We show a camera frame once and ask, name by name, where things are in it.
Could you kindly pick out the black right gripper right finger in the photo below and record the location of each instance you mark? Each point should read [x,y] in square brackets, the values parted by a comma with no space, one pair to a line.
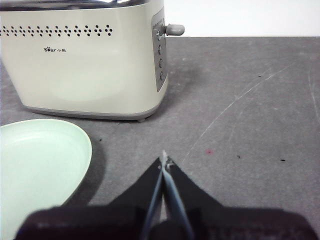
[190,195]

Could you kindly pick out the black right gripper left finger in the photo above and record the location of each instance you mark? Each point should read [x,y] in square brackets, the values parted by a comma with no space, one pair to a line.
[135,192]

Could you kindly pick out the pale green round plate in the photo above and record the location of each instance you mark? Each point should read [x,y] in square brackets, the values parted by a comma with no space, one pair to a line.
[37,170]

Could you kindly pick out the cream toaster with dotted vents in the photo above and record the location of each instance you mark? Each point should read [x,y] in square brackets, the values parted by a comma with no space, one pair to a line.
[82,75]

